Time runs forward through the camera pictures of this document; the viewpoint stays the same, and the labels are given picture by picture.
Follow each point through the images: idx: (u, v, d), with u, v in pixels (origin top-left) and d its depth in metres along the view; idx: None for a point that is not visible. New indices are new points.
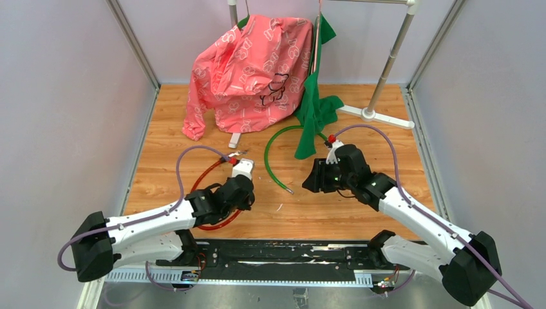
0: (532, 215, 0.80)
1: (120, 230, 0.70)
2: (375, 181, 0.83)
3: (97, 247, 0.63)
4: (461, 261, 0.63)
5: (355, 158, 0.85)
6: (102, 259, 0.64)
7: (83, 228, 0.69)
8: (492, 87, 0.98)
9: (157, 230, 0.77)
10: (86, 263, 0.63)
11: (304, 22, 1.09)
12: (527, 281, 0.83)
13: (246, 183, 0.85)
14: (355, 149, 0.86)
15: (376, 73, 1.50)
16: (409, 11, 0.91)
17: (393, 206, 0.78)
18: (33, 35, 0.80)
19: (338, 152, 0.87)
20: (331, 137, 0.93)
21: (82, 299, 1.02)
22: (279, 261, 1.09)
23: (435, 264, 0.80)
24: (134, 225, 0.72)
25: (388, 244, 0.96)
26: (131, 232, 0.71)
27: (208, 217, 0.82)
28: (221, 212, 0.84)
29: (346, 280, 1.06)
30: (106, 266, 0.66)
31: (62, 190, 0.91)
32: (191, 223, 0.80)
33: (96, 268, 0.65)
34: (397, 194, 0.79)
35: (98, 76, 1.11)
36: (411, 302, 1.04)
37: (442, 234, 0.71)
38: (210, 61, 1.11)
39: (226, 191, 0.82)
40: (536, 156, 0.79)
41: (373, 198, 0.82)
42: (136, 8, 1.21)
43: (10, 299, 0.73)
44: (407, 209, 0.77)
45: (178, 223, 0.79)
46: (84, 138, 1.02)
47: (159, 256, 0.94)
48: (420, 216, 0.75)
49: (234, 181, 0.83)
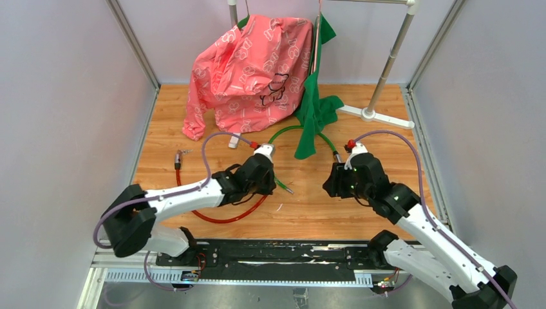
0: (532, 215, 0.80)
1: (159, 201, 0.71)
2: (396, 195, 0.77)
3: (140, 217, 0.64)
4: (485, 299, 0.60)
5: (373, 168, 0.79)
6: (143, 228, 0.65)
7: (120, 201, 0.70)
8: (492, 87, 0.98)
9: (189, 205, 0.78)
10: (128, 233, 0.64)
11: (304, 22, 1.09)
12: (527, 282, 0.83)
13: (266, 160, 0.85)
14: (373, 158, 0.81)
15: (376, 73, 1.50)
16: (409, 11, 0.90)
17: (416, 227, 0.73)
18: (33, 36, 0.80)
19: (355, 161, 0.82)
20: (349, 143, 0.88)
21: (82, 299, 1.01)
22: (279, 261, 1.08)
23: (445, 282, 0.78)
24: (172, 197, 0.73)
25: (393, 249, 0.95)
26: (170, 203, 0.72)
27: (233, 196, 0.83)
28: (244, 189, 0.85)
29: (346, 280, 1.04)
30: (145, 235, 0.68)
31: (63, 190, 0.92)
32: (218, 200, 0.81)
33: (136, 237, 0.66)
34: (422, 214, 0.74)
35: (98, 76, 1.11)
36: (411, 302, 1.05)
37: (466, 264, 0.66)
38: (210, 61, 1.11)
39: (247, 169, 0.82)
40: (536, 156, 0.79)
41: (391, 212, 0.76)
42: (136, 8, 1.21)
43: (10, 299, 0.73)
44: (432, 232, 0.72)
45: (208, 199, 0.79)
46: (84, 138, 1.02)
47: (167, 248, 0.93)
48: (445, 243, 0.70)
49: (254, 158, 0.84)
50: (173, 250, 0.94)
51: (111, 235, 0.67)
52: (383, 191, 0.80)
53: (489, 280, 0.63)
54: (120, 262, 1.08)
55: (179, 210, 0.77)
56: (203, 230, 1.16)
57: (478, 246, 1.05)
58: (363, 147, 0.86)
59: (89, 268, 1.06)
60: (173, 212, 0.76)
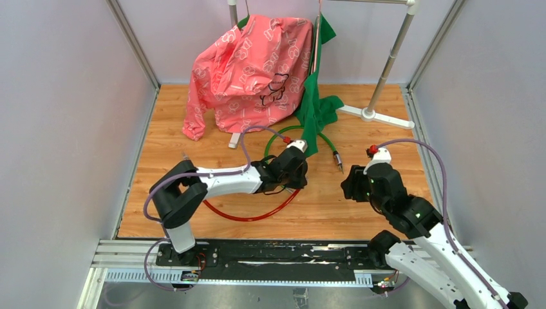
0: (532, 215, 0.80)
1: (209, 177, 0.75)
2: (418, 211, 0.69)
3: (192, 189, 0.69)
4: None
5: (393, 180, 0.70)
6: (194, 201, 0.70)
7: (170, 175, 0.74)
8: (492, 87, 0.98)
9: (231, 186, 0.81)
10: (179, 204, 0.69)
11: (304, 22, 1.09)
12: (525, 282, 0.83)
13: (302, 153, 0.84)
14: (391, 169, 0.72)
15: (376, 73, 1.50)
16: (409, 11, 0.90)
17: (435, 248, 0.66)
18: (33, 36, 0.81)
19: (372, 173, 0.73)
20: (373, 147, 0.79)
21: (82, 299, 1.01)
22: (279, 261, 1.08)
23: (450, 296, 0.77)
24: (220, 176, 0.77)
25: (396, 253, 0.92)
26: (217, 181, 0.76)
27: (268, 184, 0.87)
28: (279, 179, 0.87)
29: (346, 280, 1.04)
30: (192, 210, 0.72)
31: (62, 189, 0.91)
32: (254, 188, 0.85)
33: (184, 210, 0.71)
34: (442, 234, 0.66)
35: (98, 76, 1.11)
36: (412, 302, 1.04)
37: (482, 291, 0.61)
38: (210, 61, 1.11)
39: (282, 161, 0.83)
40: (536, 156, 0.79)
41: (411, 228, 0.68)
42: (136, 8, 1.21)
43: (11, 299, 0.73)
44: (451, 255, 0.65)
45: (248, 183, 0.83)
46: (84, 138, 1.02)
47: (175, 240, 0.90)
48: (463, 266, 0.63)
49: (290, 150, 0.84)
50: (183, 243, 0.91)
51: (160, 206, 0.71)
52: (401, 205, 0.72)
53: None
54: (119, 261, 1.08)
55: (222, 191, 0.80)
56: (203, 230, 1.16)
57: (478, 246, 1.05)
58: (387, 153, 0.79)
59: (89, 268, 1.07)
60: (216, 192, 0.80)
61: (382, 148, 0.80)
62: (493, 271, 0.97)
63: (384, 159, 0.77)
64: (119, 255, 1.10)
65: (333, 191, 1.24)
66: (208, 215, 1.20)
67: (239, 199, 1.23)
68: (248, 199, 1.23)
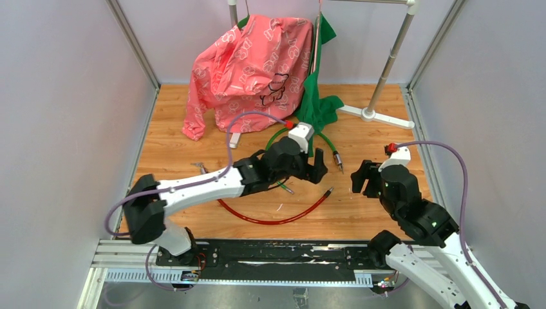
0: (532, 216, 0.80)
1: (170, 193, 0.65)
2: (433, 219, 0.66)
3: (148, 210, 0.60)
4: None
5: (409, 187, 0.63)
6: (152, 221, 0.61)
7: (136, 190, 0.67)
8: (491, 87, 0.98)
9: (205, 197, 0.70)
10: (142, 224, 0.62)
11: (304, 22, 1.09)
12: (524, 282, 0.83)
13: (293, 146, 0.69)
14: (407, 171, 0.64)
15: (376, 73, 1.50)
16: (409, 11, 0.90)
17: (450, 259, 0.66)
18: (34, 36, 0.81)
19: (387, 176, 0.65)
20: (392, 146, 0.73)
21: (82, 299, 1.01)
22: (279, 261, 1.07)
23: (450, 299, 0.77)
24: (185, 188, 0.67)
25: (397, 255, 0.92)
26: (182, 196, 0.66)
27: (257, 186, 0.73)
28: (270, 178, 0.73)
29: (346, 280, 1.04)
30: (158, 226, 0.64)
31: (63, 188, 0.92)
32: (238, 192, 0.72)
33: (148, 230, 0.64)
34: (456, 244, 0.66)
35: (98, 76, 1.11)
36: (411, 303, 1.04)
37: (492, 303, 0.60)
38: (210, 61, 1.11)
39: (270, 158, 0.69)
40: (536, 155, 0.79)
41: (426, 235, 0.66)
42: (136, 8, 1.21)
43: (10, 299, 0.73)
44: (465, 266, 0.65)
45: (227, 190, 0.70)
46: (84, 138, 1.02)
47: (170, 245, 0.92)
48: (475, 279, 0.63)
49: (277, 144, 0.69)
50: (178, 245, 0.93)
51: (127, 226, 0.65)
52: (415, 210, 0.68)
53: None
54: (119, 261, 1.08)
55: (197, 201, 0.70)
56: (203, 230, 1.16)
57: (478, 245, 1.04)
58: (407, 153, 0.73)
59: (89, 268, 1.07)
60: (188, 204, 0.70)
61: (402, 147, 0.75)
62: (492, 271, 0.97)
63: (402, 159, 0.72)
64: (119, 255, 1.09)
65: (333, 191, 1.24)
66: (208, 215, 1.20)
67: (239, 199, 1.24)
68: (247, 199, 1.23)
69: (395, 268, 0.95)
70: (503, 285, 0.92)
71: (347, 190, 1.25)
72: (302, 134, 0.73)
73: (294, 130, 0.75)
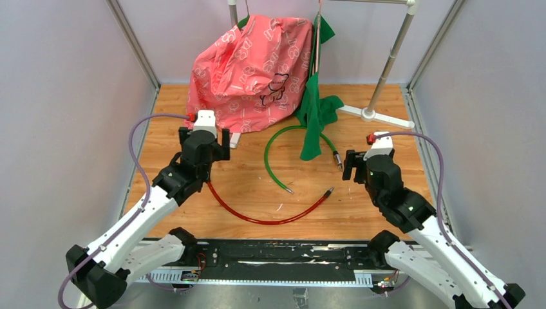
0: (532, 215, 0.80)
1: (103, 252, 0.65)
2: (411, 205, 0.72)
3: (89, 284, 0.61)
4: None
5: (393, 176, 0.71)
6: (103, 286, 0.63)
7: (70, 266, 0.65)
8: (492, 87, 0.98)
9: (144, 230, 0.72)
10: (96, 293, 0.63)
11: (304, 22, 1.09)
12: (526, 285, 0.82)
13: (205, 138, 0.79)
14: (392, 163, 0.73)
15: (376, 73, 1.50)
16: (409, 11, 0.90)
17: (430, 241, 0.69)
18: (34, 36, 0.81)
19: (373, 166, 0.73)
20: (370, 137, 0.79)
21: (83, 299, 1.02)
22: (279, 261, 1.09)
23: (448, 291, 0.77)
24: (116, 239, 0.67)
25: (395, 252, 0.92)
26: (116, 246, 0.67)
27: (188, 189, 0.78)
28: (196, 176, 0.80)
29: (346, 280, 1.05)
30: (116, 284, 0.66)
31: (62, 188, 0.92)
32: (174, 203, 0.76)
33: (109, 291, 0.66)
34: (435, 226, 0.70)
35: (98, 76, 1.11)
36: (411, 302, 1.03)
37: (478, 282, 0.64)
38: (210, 62, 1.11)
39: (189, 156, 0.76)
40: (536, 155, 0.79)
41: (405, 221, 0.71)
42: (136, 8, 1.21)
43: (11, 299, 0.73)
44: (446, 247, 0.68)
45: (159, 212, 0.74)
46: (83, 138, 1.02)
47: (163, 261, 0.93)
48: (458, 259, 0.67)
49: (190, 141, 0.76)
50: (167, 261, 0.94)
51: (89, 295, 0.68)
52: (396, 198, 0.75)
53: (500, 300, 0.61)
54: None
55: (140, 237, 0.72)
56: (203, 230, 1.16)
57: (479, 245, 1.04)
58: (388, 141, 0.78)
59: None
60: (132, 246, 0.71)
61: (382, 136, 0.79)
62: (492, 271, 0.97)
63: (385, 147, 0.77)
64: None
65: (333, 191, 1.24)
66: (208, 215, 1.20)
67: (239, 198, 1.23)
68: (247, 199, 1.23)
69: (396, 268, 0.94)
70: None
71: (346, 190, 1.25)
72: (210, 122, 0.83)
73: (199, 121, 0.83)
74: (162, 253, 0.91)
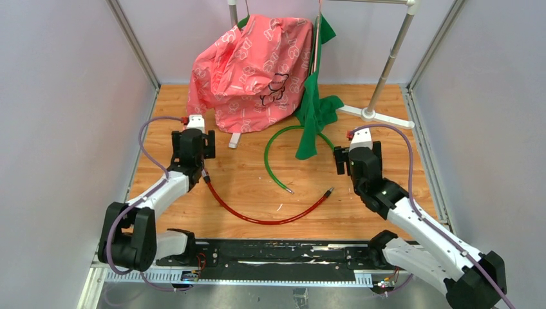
0: (532, 215, 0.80)
1: (145, 201, 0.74)
2: (385, 190, 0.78)
3: (140, 220, 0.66)
4: (472, 283, 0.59)
5: (371, 165, 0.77)
6: (150, 226, 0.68)
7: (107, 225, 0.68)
8: (492, 87, 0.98)
9: (170, 197, 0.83)
10: (141, 237, 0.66)
11: (304, 22, 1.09)
12: (527, 286, 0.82)
13: (194, 131, 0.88)
14: (371, 153, 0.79)
15: (376, 73, 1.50)
16: (409, 11, 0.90)
17: (403, 218, 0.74)
18: (34, 37, 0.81)
19: (353, 156, 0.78)
20: (348, 133, 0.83)
21: (82, 299, 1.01)
22: (279, 261, 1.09)
23: (439, 275, 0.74)
24: (152, 194, 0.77)
25: (391, 246, 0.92)
26: (154, 199, 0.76)
27: (194, 175, 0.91)
28: (196, 163, 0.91)
29: (346, 280, 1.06)
30: (152, 237, 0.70)
31: (62, 188, 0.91)
32: (185, 181, 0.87)
33: (148, 243, 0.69)
34: (407, 206, 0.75)
35: (98, 76, 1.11)
36: (412, 302, 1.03)
37: (451, 250, 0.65)
38: (210, 61, 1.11)
39: (187, 149, 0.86)
40: (536, 156, 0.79)
41: (382, 206, 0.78)
42: (136, 8, 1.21)
43: (11, 298, 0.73)
44: (418, 222, 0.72)
45: (178, 185, 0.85)
46: (84, 138, 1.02)
47: (173, 248, 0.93)
48: (429, 230, 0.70)
49: (184, 136, 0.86)
50: (176, 249, 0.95)
51: (122, 262, 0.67)
52: (376, 185, 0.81)
53: (474, 265, 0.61)
54: None
55: (164, 205, 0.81)
56: (204, 230, 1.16)
57: (479, 244, 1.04)
58: (366, 134, 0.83)
59: (89, 268, 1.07)
60: (161, 208, 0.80)
61: (357, 131, 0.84)
62: None
63: (366, 141, 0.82)
64: None
65: (333, 191, 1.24)
66: (208, 215, 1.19)
67: (240, 198, 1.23)
68: (247, 199, 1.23)
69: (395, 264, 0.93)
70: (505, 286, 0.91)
71: (346, 190, 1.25)
72: (199, 121, 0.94)
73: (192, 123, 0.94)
74: (174, 237, 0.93)
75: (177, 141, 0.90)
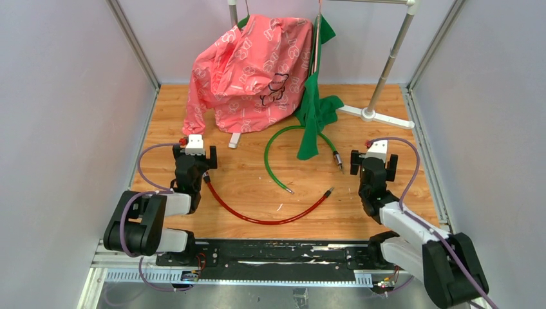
0: (532, 216, 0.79)
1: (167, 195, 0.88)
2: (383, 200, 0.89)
3: (152, 203, 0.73)
4: (431, 249, 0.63)
5: (378, 176, 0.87)
6: (161, 212, 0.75)
7: (119, 211, 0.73)
8: (492, 87, 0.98)
9: (179, 205, 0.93)
10: (152, 219, 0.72)
11: (304, 22, 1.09)
12: (527, 286, 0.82)
13: (187, 162, 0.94)
14: (382, 166, 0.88)
15: (376, 73, 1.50)
16: (409, 11, 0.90)
17: (389, 213, 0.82)
18: (33, 36, 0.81)
19: (366, 164, 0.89)
20: (367, 142, 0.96)
21: (82, 299, 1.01)
22: (279, 261, 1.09)
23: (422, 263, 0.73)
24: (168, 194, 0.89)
25: (389, 241, 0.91)
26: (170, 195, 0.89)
27: (194, 201, 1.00)
28: (195, 189, 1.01)
29: (346, 280, 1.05)
30: (160, 226, 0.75)
31: (62, 188, 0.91)
32: (188, 199, 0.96)
33: (156, 228, 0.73)
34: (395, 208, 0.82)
35: (98, 76, 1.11)
36: (411, 302, 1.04)
37: (422, 230, 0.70)
38: (210, 62, 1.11)
39: (183, 180, 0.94)
40: (536, 156, 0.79)
41: (376, 213, 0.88)
42: (135, 8, 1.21)
43: (11, 298, 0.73)
44: (400, 215, 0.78)
45: (183, 199, 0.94)
46: (83, 138, 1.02)
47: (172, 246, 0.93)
48: (405, 219, 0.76)
49: (179, 168, 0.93)
50: (175, 247, 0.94)
51: (131, 244, 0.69)
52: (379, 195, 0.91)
53: (440, 241, 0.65)
54: (119, 261, 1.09)
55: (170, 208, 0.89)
56: (204, 230, 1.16)
57: (478, 245, 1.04)
58: (382, 147, 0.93)
59: (89, 268, 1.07)
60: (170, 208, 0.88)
61: (376, 142, 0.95)
62: (493, 271, 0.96)
63: (380, 153, 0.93)
64: (119, 255, 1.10)
65: (333, 191, 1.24)
66: (208, 215, 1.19)
67: (240, 198, 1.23)
68: (247, 199, 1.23)
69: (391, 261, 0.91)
70: (503, 286, 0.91)
71: (347, 190, 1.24)
72: (198, 141, 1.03)
73: (191, 145, 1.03)
74: (174, 235, 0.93)
75: (176, 156, 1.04)
